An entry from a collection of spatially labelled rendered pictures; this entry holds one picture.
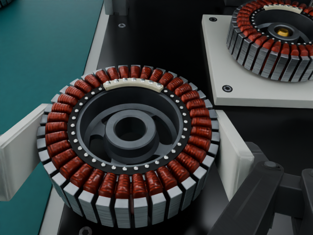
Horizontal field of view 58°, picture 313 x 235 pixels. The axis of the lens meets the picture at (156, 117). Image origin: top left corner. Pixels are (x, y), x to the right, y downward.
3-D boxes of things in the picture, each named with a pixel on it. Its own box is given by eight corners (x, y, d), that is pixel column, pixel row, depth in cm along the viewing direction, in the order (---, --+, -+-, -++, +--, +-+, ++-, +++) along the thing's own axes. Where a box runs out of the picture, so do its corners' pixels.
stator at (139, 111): (220, 233, 17) (235, 207, 14) (28, 228, 16) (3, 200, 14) (203, 97, 24) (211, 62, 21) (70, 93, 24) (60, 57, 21)
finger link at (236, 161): (239, 155, 13) (255, 155, 13) (213, 109, 20) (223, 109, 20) (231, 209, 14) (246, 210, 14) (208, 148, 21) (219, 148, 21)
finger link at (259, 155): (264, 190, 12) (336, 193, 12) (234, 140, 16) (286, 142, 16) (258, 220, 12) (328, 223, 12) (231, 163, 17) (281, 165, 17)
